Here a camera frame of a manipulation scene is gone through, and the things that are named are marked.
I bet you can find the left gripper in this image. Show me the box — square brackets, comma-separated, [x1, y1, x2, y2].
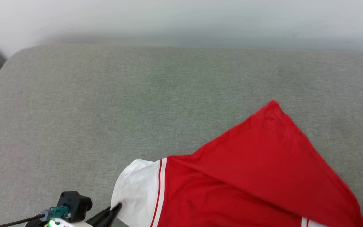
[26, 203, 123, 227]

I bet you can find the red and white garment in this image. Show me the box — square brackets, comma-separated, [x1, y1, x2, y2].
[111, 100, 363, 227]

